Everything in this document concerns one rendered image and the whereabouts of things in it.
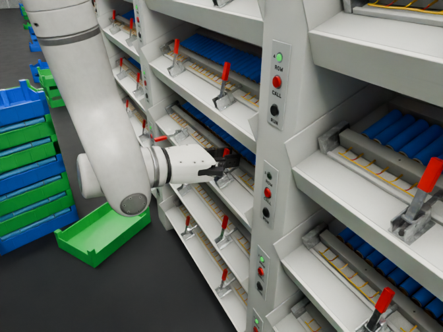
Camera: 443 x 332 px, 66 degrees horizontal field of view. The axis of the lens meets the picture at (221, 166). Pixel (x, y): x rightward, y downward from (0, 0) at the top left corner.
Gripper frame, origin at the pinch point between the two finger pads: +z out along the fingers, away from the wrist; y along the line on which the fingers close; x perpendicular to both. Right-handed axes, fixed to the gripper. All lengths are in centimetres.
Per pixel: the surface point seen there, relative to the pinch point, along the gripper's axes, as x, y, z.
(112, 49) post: 2, -115, 0
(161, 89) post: 2.9, -44.7, -0.3
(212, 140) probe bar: -2.0, -13.5, 3.2
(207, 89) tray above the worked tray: 12.8, -9.7, -1.8
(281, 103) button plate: 20.0, 21.9, -6.1
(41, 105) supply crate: -9, -68, -35
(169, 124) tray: -6.6, -37.5, 0.1
